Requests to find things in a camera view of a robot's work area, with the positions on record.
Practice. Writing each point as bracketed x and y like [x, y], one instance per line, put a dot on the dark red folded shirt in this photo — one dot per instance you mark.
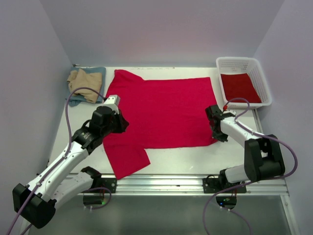
[239, 86]

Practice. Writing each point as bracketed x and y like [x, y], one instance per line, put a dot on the white plastic basket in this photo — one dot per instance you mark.
[240, 65]

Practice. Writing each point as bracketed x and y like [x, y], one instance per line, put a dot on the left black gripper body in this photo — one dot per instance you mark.
[112, 127]

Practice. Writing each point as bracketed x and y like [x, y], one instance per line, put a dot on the beige crumpled shirt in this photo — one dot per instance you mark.
[81, 78]

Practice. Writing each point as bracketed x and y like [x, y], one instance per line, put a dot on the bright red t shirt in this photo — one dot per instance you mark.
[161, 114]

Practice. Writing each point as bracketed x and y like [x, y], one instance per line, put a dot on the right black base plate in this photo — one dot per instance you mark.
[213, 185]

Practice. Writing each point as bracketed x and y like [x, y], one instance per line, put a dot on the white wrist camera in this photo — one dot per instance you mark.
[226, 113]
[112, 102]

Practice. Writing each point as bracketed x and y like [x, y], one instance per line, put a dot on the blue folded shirt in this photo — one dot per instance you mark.
[76, 101]

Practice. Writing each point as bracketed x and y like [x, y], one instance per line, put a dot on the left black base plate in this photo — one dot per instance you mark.
[109, 183]

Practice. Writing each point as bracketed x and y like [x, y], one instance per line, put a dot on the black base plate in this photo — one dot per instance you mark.
[213, 185]
[109, 183]

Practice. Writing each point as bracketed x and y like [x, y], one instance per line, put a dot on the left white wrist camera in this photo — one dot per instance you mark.
[112, 102]

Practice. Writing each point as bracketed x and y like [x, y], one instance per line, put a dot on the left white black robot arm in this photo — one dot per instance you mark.
[38, 201]

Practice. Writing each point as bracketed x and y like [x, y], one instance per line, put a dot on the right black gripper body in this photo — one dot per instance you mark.
[214, 130]

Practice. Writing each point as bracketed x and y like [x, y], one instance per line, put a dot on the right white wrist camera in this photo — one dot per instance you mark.
[226, 113]

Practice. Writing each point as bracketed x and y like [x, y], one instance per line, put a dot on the aluminium mounting rail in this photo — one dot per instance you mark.
[174, 185]

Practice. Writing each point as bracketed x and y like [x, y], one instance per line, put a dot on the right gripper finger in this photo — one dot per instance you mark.
[222, 137]
[215, 133]

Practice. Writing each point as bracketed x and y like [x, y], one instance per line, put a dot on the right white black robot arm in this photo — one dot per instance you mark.
[262, 154]

